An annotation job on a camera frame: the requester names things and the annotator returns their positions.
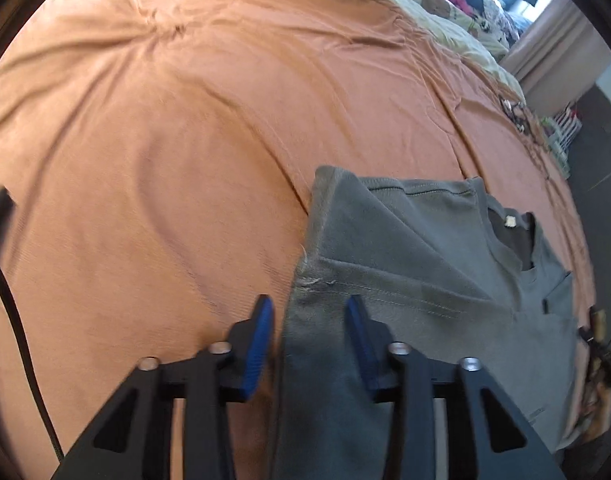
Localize grey t-shirt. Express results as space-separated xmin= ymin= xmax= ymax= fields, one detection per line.
xmin=271 ymin=166 xmax=578 ymax=479

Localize brown folded garment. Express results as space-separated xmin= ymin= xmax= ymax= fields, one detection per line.
xmin=579 ymin=307 xmax=611 ymax=443

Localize white bedside table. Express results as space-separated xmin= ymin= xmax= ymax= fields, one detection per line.
xmin=541 ymin=103 xmax=582 ymax=179

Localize orange duvet cover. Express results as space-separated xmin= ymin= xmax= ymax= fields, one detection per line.
xmin=0 ymin=0 xmax=599 ymax=480

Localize pink curtain right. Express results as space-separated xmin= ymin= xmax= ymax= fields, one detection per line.
xmin=502 ymin=0 xmax=611 ymax=117

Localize cream bear-print blanket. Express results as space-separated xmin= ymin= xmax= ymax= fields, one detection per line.
xmin=389 ymin=0 xmax=525 ymax=98

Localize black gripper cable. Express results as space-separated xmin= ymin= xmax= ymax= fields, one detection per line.
xmin=0 ymin=244 xmax=66 ymax=463

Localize black cables on bed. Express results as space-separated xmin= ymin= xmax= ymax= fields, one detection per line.
xmin=499 ymin=94 xmax=535 ymax=137

